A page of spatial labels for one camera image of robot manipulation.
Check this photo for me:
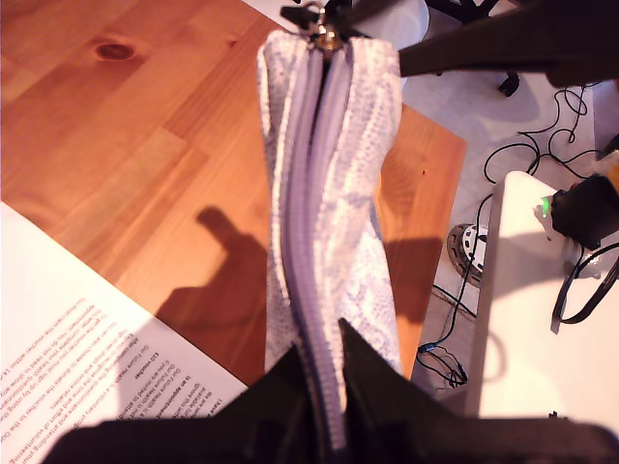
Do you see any black office chair base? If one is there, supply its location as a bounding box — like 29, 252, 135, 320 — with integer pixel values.
425, 0, 523, 98

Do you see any round grey floor disc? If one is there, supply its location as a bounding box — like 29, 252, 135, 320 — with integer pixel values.
447, 221, 490, 287

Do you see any purple snakeskin zip pouch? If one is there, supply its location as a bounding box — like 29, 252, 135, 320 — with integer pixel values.
255, 28, 405, 455

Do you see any flat black cable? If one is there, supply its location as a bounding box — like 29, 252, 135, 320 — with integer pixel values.
550, 241, 619, 335

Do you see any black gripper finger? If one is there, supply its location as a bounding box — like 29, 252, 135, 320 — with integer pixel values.
207, 343, 323, 431
398, 0, 581, 78
340, 318, 469, 434

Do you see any black zipper pull with eyelet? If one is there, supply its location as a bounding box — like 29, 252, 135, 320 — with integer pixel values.
280, 2, 349, 52

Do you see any white side table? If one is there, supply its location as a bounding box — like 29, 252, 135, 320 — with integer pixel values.
463, 169, 619, 421

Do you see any printed white paper sheet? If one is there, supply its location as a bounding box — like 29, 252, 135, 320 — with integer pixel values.
0, 200, 251, 464

